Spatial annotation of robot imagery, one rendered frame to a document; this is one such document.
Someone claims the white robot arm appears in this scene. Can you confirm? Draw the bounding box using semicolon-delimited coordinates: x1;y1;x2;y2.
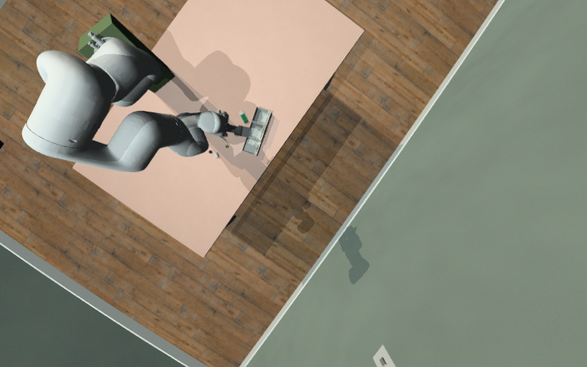
22;32;251;172

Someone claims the grey rack of bins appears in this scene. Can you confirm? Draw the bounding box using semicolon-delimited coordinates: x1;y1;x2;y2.
242;107;272;156

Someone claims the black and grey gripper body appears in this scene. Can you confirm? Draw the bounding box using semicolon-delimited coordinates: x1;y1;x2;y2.
213;112;229;137

